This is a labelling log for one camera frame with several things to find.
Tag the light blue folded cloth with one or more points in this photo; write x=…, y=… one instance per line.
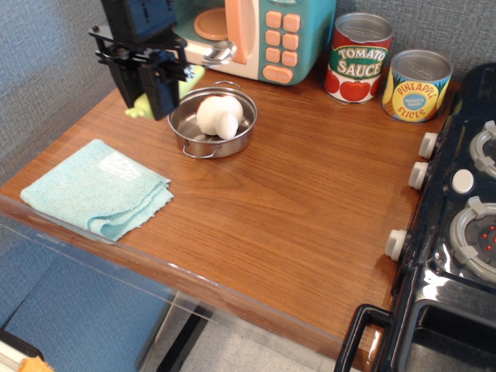
x=99, y=190

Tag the small steel pot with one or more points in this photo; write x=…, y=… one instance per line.
x=196, y=144

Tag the black toy stove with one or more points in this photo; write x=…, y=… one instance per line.
x=443, y=312

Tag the orange microwave turntable plate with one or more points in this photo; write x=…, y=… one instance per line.
x=212, y=25

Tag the spoon with yellow-green handle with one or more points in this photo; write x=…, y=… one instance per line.
x=220, y=53

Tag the teal toy microwave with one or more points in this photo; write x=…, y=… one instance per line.
x=278, y=42

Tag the white toy mushroom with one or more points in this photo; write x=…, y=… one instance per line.
x=219, y=116

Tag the tomato sauce can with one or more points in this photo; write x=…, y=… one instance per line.
x=360, y=46

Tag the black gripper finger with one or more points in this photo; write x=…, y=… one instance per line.
x=160, y=84
x=128, y=81

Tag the orange fuzzy object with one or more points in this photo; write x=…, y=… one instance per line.
x=34, y=364

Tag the pineapple slices can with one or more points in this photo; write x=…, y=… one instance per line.
x=416, y=85

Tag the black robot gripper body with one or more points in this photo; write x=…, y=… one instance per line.
x=140, y=34

